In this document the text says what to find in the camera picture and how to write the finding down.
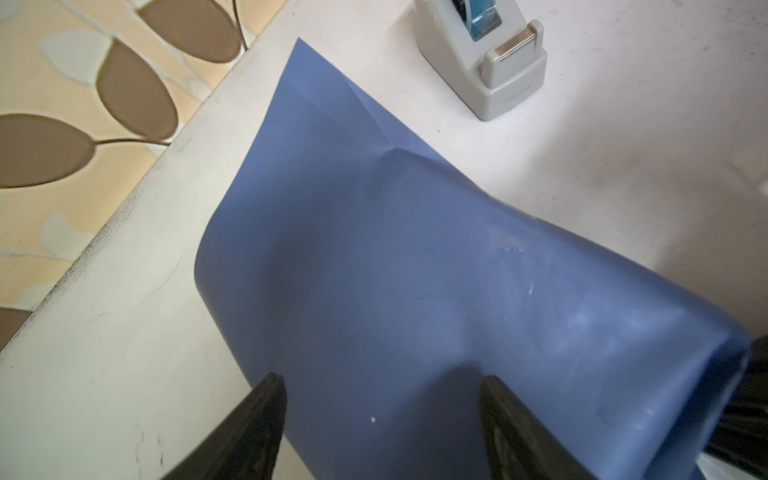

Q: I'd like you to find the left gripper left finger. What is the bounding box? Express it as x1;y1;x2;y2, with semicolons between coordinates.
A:
165;373;287;480

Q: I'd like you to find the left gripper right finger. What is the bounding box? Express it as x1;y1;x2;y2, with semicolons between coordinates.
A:
479;375;594;480

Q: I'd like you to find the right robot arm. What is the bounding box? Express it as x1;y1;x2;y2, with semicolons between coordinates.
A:
705;336;767;479

